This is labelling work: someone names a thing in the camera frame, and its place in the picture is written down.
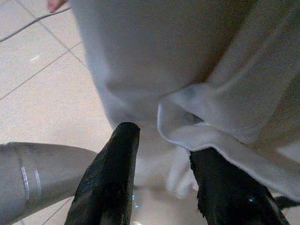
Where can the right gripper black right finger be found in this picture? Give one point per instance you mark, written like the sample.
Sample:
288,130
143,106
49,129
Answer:
229,192

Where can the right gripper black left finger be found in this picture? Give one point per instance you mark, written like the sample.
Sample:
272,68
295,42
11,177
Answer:
110,178

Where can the white t-shirt black print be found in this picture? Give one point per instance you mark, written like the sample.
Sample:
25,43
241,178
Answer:
175,58

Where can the small pink object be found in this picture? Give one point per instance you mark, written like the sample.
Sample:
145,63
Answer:
55,4

